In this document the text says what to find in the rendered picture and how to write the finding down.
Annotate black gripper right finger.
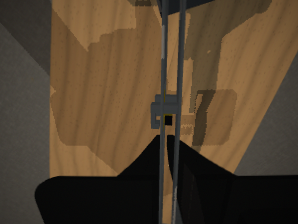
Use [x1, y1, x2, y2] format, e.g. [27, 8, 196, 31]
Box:
[177, 140, 298, 224]

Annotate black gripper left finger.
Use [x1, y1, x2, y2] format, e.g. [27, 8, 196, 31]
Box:
[35, 135, 160, 224]

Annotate wooden board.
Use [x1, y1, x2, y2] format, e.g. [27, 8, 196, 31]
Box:
[49, 0, 298, 178]

